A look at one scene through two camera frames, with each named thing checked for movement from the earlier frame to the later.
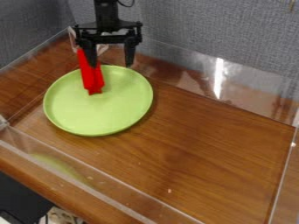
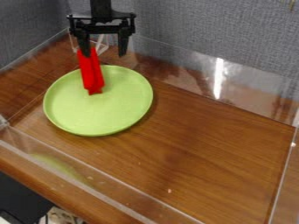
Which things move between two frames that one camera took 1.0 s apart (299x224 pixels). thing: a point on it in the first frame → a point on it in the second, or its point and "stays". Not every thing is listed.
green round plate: (103, 113) stays
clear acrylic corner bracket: (100, 47) stays
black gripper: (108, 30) → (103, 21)
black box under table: (23, 206) stays
